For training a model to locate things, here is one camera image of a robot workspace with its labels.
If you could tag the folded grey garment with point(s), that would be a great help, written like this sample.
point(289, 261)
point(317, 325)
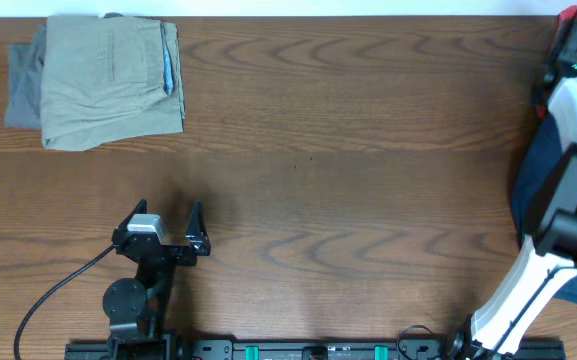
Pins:
point(25, 66)

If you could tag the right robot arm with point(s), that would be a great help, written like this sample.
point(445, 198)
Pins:
point(544, 205)

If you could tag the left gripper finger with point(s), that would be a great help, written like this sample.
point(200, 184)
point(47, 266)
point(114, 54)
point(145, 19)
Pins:
point(196, 232)
point(140, 208)

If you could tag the dark blue shorts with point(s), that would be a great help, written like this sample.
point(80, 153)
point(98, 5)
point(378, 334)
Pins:
point(542, 155)

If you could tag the folded khaki shorts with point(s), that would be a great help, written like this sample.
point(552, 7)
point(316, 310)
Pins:
point(108, 79)

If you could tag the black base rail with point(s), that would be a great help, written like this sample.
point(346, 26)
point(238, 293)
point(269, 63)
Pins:
point(228, 350)

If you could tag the red garment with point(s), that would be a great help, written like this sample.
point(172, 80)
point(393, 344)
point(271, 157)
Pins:
point(539, 90)

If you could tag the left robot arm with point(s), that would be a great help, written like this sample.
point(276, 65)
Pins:
point(136, 307)

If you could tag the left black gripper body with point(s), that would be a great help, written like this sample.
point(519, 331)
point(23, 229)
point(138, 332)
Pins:
point(181, 257)

